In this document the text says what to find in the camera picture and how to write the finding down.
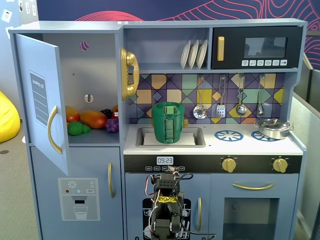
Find steel ladle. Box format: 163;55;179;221
236;74;248;116

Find steel cooking pot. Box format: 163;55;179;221
254;119;294;140

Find grey office partition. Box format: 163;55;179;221
291;53;320;240

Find purple toy grapes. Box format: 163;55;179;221
104;118;120;133

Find steel pot lid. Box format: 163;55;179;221
257;118;291;130

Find gold microwave handle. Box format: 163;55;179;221
216;36;225;62

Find red white servo wires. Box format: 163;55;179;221
144;174;161;227

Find dark toy blackberries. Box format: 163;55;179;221
100;108;113;120

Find steel slotted spoon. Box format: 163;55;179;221
192;76;208;120

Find yellow bean bag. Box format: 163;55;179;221
0;90;21;144

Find gold oven door handle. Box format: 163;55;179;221
232;182;275;191

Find white paper wall photo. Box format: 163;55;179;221
1;9;13;22

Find white toy plate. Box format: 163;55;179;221
180;39;192;70
196;39;209;69
188;39;200;70

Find black power cable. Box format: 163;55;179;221
179;219;216;238

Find green toy broccoli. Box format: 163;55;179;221
67;121;91;136

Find large red orange toy mango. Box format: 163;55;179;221
79;109;108;130

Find steel slotted spatula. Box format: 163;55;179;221
216;75;227;118

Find gold toy telephone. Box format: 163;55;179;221
119;47;140;101

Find gold stove knob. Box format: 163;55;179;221
221;157;237;173
272;157;288;174

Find grey sink basin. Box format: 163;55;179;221
135;126;206;148

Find green ribbed container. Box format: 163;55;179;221
151;106;185;145

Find black toy microwave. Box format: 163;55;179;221
211;25;304;70

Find blue toy kitchen unit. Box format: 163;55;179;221
8;17;308;240

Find gold dishwasher door handle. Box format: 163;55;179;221
197;197;202;232

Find blue fridge door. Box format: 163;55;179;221
14;33;70;177

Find small red orange toy mango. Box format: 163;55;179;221
65;105;81;123

